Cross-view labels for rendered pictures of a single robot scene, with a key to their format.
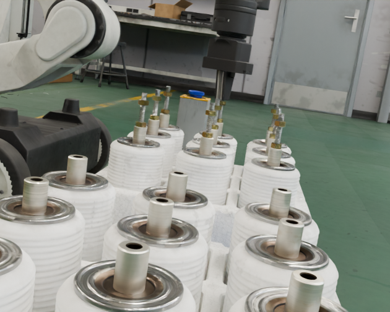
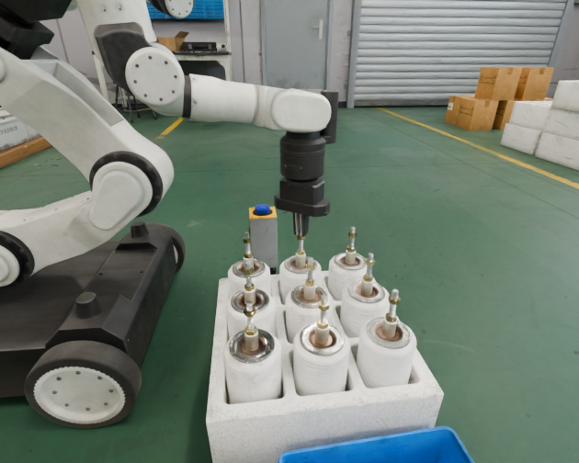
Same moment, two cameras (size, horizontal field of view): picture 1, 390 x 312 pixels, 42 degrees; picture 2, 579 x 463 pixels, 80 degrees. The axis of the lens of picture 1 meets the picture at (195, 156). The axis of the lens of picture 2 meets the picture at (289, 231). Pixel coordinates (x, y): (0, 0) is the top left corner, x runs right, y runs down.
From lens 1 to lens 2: 0.54 m
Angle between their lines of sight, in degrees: 20
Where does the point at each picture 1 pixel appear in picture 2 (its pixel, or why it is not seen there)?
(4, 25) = not seen: hidden behind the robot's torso
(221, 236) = (358, 421)
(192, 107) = (263, 225)
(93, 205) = not seen: outside the picture
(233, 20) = (307, 167)
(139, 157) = (262, 373)
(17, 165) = (120, 367)
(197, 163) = (324, 365)
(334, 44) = (308, 51)
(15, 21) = not seen: hidden behind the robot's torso
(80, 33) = (137, 197)
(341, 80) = (317, 80)
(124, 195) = (257, 417)
